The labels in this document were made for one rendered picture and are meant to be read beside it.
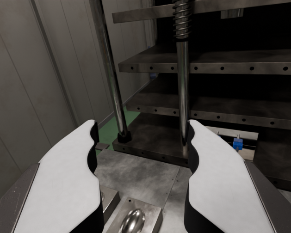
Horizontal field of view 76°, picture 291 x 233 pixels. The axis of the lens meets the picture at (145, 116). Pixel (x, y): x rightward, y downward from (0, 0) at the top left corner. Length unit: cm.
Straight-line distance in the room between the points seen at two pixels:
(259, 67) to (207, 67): 21
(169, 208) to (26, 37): 199
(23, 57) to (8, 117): 59
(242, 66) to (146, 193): 70
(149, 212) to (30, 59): 189
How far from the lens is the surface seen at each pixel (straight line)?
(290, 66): 93
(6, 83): 213
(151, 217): 77
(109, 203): 86
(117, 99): 112
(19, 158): 230
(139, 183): 97
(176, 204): 88
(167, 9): 97
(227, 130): 104
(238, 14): 115
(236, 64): 91
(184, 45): 88
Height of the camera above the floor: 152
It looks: 29 degrees down
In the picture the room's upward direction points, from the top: 8 degrees counter-clockwise
